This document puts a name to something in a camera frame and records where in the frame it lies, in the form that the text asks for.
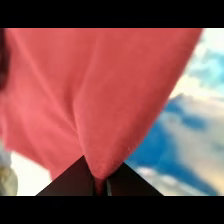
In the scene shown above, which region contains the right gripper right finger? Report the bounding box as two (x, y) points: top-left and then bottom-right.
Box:
(106, 161), (165, 197)

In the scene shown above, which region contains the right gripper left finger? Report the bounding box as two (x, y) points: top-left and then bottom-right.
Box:
(35, 155), (97, 197)

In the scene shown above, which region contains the red T-shirt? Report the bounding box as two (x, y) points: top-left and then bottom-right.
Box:
(0, 28), (204, 197)

